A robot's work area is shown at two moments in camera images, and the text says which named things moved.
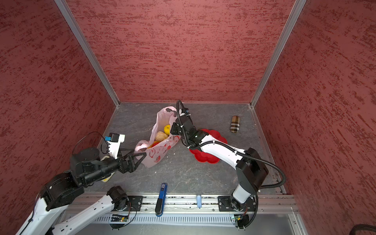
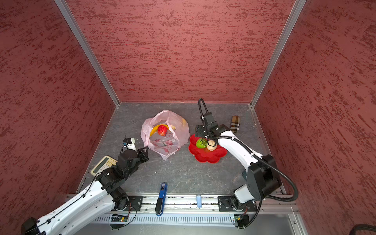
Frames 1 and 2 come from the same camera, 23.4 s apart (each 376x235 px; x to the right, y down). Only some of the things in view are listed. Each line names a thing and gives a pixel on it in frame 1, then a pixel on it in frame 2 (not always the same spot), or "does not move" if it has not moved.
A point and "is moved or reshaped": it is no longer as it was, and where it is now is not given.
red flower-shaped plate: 201,156 does not move
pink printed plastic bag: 154,154 is moved or reshaped
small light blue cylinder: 199,200 does not move
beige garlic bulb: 160,135 is moved or reshaped
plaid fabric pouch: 235,125 does not move
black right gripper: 174,130 → 198,131
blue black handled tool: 159,207 does not move
